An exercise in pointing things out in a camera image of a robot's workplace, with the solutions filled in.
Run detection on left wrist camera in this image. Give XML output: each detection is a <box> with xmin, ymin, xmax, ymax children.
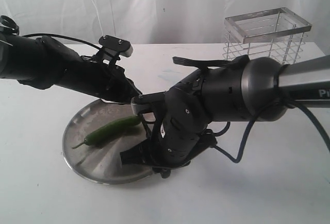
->
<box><xmin>98</xmin><ymin>35</ymin><xmax>133</xmax><ymax>61</ymax></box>

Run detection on round stainless steel plate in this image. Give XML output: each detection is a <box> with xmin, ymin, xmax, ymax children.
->
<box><xmin>62</xmin><ymin>99</ymin><xmax>153</xmax><ymax>185</ymax></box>

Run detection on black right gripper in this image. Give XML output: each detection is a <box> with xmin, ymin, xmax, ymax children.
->
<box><xmin>120</xmin><ymin>112</ymin><xmax>217</xmax><ymax>173</ymax></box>

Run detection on green chili pepper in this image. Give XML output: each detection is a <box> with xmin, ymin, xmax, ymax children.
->
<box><xmin>72</xmin><ymin>116</ymin><xmax>141</xmax><ymax>149</ymax></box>

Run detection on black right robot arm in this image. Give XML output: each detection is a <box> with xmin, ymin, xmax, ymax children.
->
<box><xmin>120</xmin><ymin>55</ymin><xmax>329</xmax><ymax>178</ymax></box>

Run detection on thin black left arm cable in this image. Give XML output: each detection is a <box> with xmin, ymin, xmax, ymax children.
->
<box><xmin>24</xmin><ymin>33</ymin><xmax>103</xmax><ymax>48</ymax></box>

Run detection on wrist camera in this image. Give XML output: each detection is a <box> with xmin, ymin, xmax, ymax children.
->
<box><xmin>130</xmin><ymin>92</ymin><xmax>165</xmax><ymax>115</ymax></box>
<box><xmin>98</xmin><ymin>35</ymin><xmax>133</xmax><ymax>61</ymax></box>

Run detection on metal wire utensil rack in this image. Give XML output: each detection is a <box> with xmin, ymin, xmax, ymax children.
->
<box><xmin>223</xmin><ymin>7</ymin><xmax>312</xmax><ymax>64</ymax></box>

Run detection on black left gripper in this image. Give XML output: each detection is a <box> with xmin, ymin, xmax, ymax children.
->
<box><xmin>64</xmin><ymin>61</ymin><xmax>142</xmax><ymax>103</ymax></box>

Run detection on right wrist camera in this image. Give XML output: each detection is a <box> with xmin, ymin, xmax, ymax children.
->
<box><xmin>130</xmin><ymin>92</ymin><xmax>165</xmax><ymax>115</ymax></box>

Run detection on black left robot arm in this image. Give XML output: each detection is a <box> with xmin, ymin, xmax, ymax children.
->
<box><xmin>1</xmin><ymin>15</ymin><xmax>141</xmax><ymax>103</ymax></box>

